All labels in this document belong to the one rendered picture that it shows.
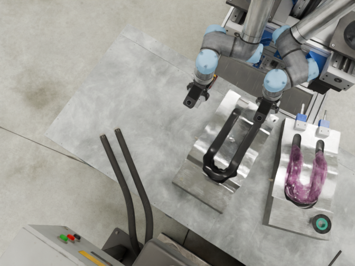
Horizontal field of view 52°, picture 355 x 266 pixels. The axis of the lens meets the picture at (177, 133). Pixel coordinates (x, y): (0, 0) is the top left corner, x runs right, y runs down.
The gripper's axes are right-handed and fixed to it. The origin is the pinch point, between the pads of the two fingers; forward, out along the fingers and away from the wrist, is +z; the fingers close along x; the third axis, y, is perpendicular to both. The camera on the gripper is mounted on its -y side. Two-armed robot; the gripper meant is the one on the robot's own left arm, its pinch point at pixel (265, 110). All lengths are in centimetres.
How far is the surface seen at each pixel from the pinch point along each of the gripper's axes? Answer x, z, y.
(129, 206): 28, -8, -66
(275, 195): -21.8, 6.4, -29.8
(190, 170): 15.1, 0.9, -39.7
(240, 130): 5.5, 3.6, -12.7
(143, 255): -5, -115, -55
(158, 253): -6, -115, -54
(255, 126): 0.7, 5.2, -7.3
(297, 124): -14.7, 9.0, 3.7
